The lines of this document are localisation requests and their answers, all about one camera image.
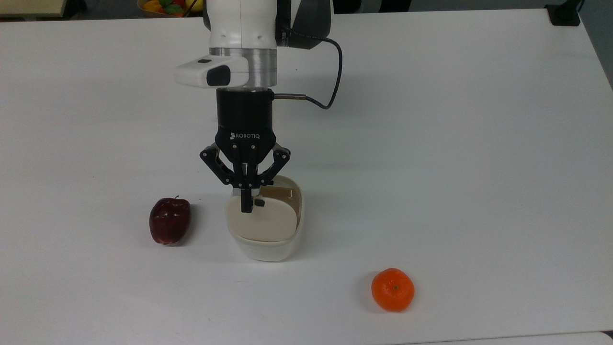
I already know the cream mini garbage bin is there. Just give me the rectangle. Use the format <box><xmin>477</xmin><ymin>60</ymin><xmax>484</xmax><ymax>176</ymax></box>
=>
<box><xmin>224</xmin><ymin>175</ymin><xmax>305</xmax><ymax>263</ymax></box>

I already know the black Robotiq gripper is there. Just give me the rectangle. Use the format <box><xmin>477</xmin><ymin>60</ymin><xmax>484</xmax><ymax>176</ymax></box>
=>
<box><xmin>200</xmin><ymin>89</ymin><xmax>291</xmax><ymax>214</ymax></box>

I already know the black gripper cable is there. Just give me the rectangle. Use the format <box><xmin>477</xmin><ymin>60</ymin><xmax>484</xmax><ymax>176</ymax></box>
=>
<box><xmin>273</xmin><ymin>26</ymin><xmax>344</xmax><ymax>110</ymax></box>

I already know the orange mandarin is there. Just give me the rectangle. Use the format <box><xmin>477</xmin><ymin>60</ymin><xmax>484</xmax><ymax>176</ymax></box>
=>
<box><xmin>371</xmin><ymin>268</ymin><xmax>415</xmax><ymax>313</ymax></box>

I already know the black clamp mount base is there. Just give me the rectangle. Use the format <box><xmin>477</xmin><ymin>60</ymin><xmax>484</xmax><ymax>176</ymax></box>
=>
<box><xmin>545</xmin><ymin>0</ymin><xmax>585</xmax><ymax>27</ymax></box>

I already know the fruit bowl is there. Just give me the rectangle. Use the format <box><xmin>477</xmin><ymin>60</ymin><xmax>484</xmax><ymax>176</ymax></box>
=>
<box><xmin>137</xmin><ymin>0</ymin><xmax>204</xmax><ymax>18</ymax></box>

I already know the beige wooden desk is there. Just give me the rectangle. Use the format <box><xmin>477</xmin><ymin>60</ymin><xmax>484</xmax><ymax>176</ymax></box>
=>
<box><xmin>0</xmin><ymin>0</ymin><xmax>68</xmax><ymax>19</ymax></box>

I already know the dark red apple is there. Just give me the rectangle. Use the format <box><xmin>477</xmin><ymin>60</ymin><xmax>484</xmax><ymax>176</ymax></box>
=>
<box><xmin>149</xmin><ymin>195</ymin><xmax>192</xmax><ymax>246</ymax></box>

